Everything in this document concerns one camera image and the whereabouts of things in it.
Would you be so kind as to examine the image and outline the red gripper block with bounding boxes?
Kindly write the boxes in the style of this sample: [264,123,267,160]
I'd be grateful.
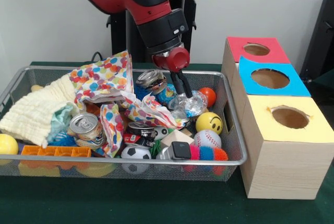
[152,46,193,98]

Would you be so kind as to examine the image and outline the yellow smiley ball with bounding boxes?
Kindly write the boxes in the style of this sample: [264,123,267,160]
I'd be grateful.
[196,111,223,135]

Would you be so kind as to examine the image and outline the silver and blue can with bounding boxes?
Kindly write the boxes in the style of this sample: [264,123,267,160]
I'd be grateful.
[136,69,178,105]

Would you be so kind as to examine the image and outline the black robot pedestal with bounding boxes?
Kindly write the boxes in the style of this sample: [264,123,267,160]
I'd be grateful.
[106,0,209,64]

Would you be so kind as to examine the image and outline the red ball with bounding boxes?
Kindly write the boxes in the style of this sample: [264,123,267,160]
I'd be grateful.
[198,87,217,108]

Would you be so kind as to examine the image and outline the crushed silver can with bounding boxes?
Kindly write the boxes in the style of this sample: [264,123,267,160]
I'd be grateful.
[69,112,105,148]

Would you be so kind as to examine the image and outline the black and white soccer ball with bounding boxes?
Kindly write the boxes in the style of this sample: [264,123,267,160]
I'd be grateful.
[121,147,152,175]

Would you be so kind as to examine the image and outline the black flat panel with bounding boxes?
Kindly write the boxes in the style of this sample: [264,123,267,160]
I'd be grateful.
[300,0,334,81]

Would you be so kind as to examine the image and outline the white baseball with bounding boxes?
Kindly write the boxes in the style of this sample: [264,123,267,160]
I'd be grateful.
[194,129,222,149]

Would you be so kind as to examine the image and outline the cream muslin cloth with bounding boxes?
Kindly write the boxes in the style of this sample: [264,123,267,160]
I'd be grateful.
[0,74,87,148]

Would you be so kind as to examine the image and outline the crushed red can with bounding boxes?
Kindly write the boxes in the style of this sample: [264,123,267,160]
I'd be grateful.
[123,122,157,149]

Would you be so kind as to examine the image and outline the clear plastic packet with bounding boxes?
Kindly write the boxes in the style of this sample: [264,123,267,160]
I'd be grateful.
[168,90,208,119]

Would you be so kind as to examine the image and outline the wooden box with three holes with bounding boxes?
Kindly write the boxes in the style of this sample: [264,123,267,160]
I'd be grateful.
[221,37,334,200]

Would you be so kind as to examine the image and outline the rainbow spiky toy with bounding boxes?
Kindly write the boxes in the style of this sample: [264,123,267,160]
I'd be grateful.
[188,145,229,163]

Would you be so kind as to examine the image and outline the shallow clear bin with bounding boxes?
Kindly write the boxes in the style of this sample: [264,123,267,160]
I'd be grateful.
[0,66,248,183]

